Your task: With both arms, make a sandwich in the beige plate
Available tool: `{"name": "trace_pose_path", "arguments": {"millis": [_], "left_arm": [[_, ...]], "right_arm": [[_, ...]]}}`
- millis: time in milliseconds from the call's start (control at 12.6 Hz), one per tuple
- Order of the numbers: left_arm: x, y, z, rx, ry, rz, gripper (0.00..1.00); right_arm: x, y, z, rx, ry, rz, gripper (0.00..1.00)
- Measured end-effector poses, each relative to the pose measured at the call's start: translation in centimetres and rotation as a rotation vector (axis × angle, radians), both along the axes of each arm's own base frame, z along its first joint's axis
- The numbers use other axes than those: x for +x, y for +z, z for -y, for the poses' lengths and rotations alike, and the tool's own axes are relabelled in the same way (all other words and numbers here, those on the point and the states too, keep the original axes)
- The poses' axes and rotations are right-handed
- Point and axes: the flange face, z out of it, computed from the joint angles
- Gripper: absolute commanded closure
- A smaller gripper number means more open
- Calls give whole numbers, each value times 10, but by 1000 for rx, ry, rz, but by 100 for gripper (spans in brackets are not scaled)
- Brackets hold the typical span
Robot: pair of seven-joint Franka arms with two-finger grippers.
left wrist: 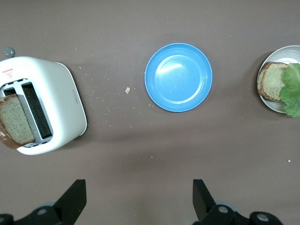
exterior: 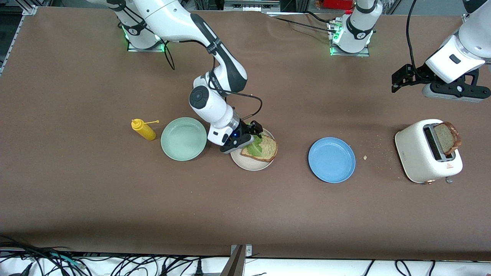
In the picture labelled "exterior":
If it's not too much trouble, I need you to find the beige round plate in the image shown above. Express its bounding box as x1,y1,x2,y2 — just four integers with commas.
230,128,277,171

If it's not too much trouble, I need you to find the white two-slot toaster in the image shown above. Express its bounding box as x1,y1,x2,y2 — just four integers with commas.
395,119,463,184

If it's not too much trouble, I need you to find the yellow mustard squeeze bottle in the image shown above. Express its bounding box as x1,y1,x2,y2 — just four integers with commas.
131,118,160,141

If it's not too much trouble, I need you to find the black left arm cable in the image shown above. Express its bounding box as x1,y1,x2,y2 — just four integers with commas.
406,0,427,81

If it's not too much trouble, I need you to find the dark crust bread slice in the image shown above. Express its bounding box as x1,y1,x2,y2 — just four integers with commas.
433,122,462,156

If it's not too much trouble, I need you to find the metal table edge bracket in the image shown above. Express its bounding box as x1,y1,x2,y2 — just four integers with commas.
229,244,254,276

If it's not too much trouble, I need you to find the green lettuce leaf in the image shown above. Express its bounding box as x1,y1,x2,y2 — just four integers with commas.
245,135,266,157

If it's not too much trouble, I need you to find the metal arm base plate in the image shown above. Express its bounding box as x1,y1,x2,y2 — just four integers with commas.
127,15,170,52
328,21,371,57

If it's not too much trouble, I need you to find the light crust bread slice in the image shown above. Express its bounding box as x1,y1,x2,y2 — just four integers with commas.
241,134,278,163

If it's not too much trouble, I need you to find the red box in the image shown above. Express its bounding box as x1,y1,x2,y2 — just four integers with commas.
316,0,355,10

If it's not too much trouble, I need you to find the blue round plate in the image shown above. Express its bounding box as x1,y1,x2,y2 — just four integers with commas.
308,137,356,184

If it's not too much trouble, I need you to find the teal cable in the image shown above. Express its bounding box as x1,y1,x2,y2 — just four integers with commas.
48,252,83,268

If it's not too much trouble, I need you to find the green round plate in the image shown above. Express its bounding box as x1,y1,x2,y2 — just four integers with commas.
161,117,208,161

